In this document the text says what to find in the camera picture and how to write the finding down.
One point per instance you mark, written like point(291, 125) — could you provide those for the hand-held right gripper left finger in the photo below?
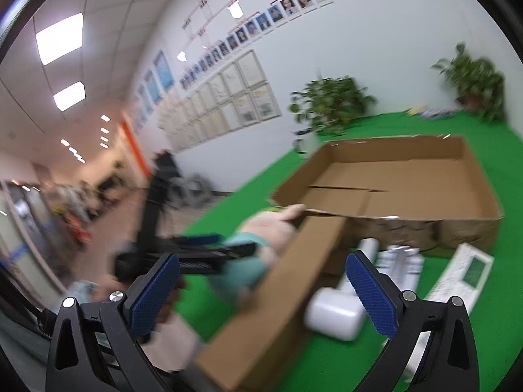
point(156, 296)

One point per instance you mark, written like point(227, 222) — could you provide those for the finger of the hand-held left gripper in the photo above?
point(216, 258)
point(202, 239)

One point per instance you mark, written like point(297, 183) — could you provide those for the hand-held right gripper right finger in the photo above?
point(372, 298)

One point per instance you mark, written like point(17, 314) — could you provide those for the white rounded plastic device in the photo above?
point(333, 314)

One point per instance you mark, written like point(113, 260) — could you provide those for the pink and teal plush toy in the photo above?
point(269, 232)

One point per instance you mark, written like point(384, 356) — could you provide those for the brown cardboard box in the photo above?
point(408, 179)

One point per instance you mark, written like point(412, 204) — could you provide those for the person's left hand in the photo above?
point(169, 306)

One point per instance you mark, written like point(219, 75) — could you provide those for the green table cloth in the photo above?
point(196, 302)

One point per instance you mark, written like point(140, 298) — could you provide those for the white carton with green label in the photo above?
point(453, 277)

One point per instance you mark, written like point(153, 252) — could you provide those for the row of small ceiling lights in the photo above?
point(77, 153)

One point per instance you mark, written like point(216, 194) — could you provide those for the group of framed certificates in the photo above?
point(229, 98)

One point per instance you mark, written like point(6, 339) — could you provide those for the small square ceiling light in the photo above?
point(69, 95)

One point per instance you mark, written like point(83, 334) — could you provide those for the potted plant with white pot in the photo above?
point(333, 104)

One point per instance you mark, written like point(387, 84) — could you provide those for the blurred colourful packets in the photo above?
point(433, 112)

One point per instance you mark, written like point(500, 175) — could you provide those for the large square ceiling light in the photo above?
point(59, 37)

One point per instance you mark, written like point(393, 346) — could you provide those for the row of portrait photos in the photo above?
point(261, 20)

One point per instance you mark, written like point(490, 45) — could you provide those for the potted plant with red pot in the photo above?
point(474, 77)

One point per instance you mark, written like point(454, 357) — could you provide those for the orange wall stripe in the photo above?
point(135, 147)

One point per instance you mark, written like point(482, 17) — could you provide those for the small blue wall poster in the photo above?
point(149, 86)

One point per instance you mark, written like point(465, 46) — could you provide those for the large blue wall poster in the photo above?
point(164, 70)

